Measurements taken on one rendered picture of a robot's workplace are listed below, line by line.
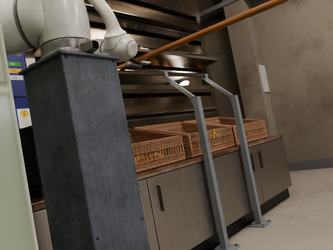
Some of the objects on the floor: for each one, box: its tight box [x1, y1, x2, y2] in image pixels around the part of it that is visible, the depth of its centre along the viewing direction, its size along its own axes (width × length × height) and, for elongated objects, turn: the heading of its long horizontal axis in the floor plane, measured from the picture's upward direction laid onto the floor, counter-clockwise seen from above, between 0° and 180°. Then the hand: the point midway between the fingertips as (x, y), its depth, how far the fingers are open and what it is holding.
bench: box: [30, 134, 292, 250], centre depth 226 cm, size 56×242×58 cm, turn 63°
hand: (144, 56), depth 180 cm, fingers open, 7 cm apart
